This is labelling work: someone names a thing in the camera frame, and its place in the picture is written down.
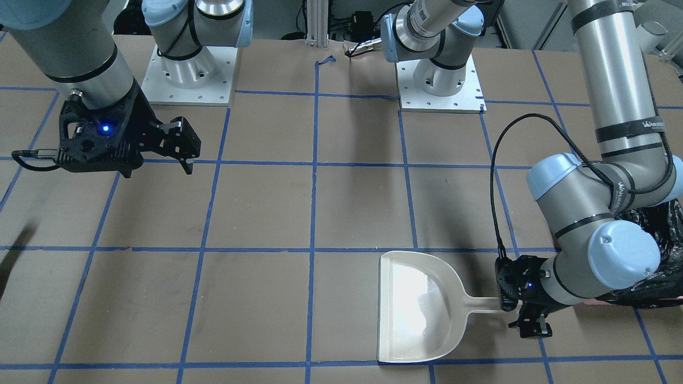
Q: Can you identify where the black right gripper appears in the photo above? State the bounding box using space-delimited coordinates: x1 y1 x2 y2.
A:
56 85 202 178

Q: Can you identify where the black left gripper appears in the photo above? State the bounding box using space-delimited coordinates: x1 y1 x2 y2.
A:
495 255 558 339

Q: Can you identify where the beige plastic dustpan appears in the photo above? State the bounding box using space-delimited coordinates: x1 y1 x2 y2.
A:
377 251 502 364

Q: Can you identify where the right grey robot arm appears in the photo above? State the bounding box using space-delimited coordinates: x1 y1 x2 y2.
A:
2 1 253 178

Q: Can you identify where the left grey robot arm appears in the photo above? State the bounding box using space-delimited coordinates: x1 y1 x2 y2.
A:
492 1 681 338

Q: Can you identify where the bin with black bag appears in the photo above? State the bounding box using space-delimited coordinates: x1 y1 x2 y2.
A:
587 199 682 309

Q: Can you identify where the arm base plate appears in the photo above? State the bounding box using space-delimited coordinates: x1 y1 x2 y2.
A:
395 56 487 114
140 46 239 106

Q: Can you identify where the aluminium frame post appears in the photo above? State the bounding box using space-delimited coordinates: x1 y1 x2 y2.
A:
305 0 331 50

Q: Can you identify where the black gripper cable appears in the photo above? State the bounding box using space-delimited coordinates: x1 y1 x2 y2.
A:
490 113 676 259

